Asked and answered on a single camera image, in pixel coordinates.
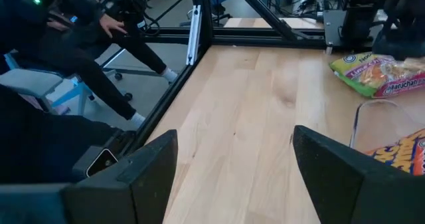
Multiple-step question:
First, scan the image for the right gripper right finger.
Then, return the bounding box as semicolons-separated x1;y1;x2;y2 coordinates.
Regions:
294;126;425;224

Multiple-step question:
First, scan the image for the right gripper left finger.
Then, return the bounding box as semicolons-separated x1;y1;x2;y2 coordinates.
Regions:
64;130;179;224

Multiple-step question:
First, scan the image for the green lime chili noodle pack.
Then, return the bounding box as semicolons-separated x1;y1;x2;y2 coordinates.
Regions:
328;52;425;99

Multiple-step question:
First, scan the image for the orange Saucy Noods noodle pack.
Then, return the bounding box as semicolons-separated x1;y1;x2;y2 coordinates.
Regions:
365;128;425;177

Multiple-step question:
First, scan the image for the black smartphone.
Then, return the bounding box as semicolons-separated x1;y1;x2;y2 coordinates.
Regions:
85;147;120;179

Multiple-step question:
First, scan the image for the clear plastic bin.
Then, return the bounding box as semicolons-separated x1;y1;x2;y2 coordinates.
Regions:
348;98;425;150

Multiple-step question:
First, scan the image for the person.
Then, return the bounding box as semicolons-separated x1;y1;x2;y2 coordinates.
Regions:
0;0;179;130
0;84;133;185

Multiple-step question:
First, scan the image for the grey office chair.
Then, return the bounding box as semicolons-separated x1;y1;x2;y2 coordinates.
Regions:
0;49;133;117

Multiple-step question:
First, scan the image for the person's hand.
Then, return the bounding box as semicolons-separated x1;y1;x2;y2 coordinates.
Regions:
98;13;129;39
46;19;72;33

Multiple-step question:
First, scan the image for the silver aluminium bracket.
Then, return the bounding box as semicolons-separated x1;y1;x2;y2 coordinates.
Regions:
185;4;203;67

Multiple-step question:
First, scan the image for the black aluminium table frame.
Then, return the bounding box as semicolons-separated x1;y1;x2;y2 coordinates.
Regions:
112;0;328;158

